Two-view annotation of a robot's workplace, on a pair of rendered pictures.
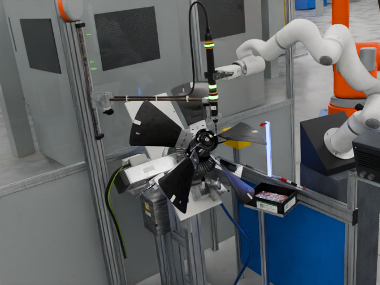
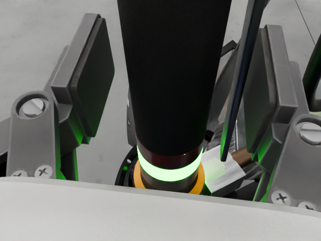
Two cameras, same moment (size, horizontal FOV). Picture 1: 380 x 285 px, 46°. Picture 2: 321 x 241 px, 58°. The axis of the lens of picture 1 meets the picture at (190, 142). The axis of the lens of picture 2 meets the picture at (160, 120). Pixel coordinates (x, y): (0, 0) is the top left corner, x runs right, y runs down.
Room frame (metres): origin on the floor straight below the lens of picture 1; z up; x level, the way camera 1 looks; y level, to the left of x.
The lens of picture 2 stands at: (2.17, -0.20, 1.58)
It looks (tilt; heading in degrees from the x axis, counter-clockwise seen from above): 53 degrees down; 131
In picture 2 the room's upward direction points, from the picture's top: 1 degrees counter-clockwise
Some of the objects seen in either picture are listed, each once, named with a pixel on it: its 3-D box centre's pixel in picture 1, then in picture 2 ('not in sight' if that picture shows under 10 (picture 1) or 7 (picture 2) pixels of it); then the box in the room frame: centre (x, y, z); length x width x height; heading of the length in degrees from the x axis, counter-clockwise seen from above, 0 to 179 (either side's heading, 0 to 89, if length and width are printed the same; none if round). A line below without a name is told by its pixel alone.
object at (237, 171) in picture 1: (223, 171); not in sight; (2.18, -0.16, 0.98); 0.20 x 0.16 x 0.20; 33
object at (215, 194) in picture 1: (215, 190); not in sight; (2.11, -0.11, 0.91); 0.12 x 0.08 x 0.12; 33
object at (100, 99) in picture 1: (101, 99); not in sight; (2.36, 0.45, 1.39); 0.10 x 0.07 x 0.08; 68
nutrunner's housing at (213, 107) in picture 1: (211, 76); not in sight; (2.12, -0.14, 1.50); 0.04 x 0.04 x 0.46
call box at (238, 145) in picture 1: (235, 138); not in sight; (2.57, -0.28, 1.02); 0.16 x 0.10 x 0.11; 33
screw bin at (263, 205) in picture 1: (271, 198); not in sight; (2.09, -0.39, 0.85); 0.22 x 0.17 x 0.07; 49
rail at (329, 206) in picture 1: (284, 188); not in sight; (2.24, -0.49, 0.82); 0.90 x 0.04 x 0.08; 33
